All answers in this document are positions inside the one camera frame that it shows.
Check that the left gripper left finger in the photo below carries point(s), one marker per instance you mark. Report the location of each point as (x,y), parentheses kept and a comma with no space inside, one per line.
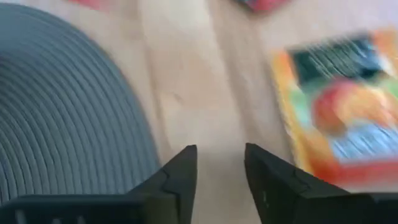
(174,193)

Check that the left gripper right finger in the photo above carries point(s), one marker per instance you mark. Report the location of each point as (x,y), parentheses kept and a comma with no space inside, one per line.
(280,193)

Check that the orange mango tea bag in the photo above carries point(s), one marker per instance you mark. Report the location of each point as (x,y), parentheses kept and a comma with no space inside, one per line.
(342,109)

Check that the red strawberry tea bag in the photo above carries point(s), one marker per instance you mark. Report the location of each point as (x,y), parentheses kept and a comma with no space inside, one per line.
(90,3)
(264,4)

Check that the round grey woven placemat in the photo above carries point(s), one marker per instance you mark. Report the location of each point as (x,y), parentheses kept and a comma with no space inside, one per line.
(62,109)

